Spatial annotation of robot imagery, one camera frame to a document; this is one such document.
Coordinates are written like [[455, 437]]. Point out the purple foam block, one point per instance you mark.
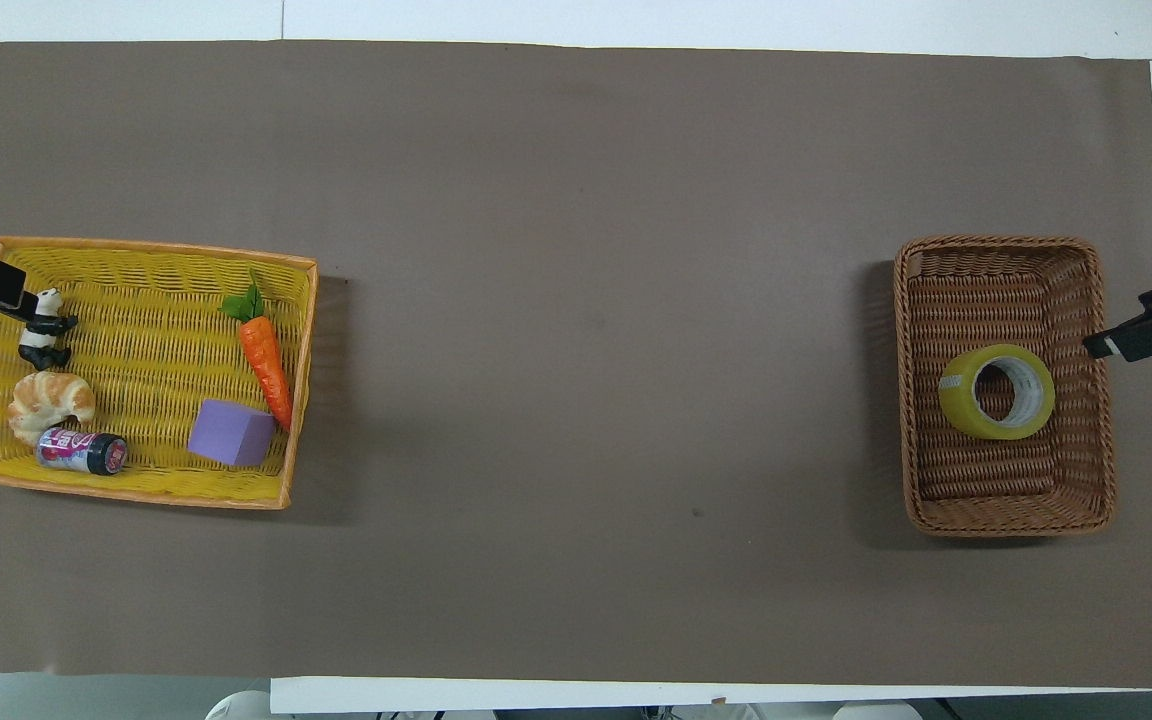
[[228, 433]]

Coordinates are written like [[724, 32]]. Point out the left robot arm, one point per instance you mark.
[[239, 708]]

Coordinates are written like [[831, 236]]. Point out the yellow wicker basket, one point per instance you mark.
[[151, 330]]

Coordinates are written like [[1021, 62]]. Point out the brown wicker basket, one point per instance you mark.
[[976, 300]]

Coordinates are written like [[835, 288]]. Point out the small purple drink can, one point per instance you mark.
[[78, 451]]

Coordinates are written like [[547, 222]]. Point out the panda toy figure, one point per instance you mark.
[[44, 326]]

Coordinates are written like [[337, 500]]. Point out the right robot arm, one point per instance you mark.
[[876, 713]]

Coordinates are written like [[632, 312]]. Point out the toy croissant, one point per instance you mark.
[[48, 398]]

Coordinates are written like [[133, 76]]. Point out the yellow tape roll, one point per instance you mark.
[[957, 402]]

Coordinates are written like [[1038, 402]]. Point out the orange toy carrot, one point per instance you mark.
[[267, 364]]

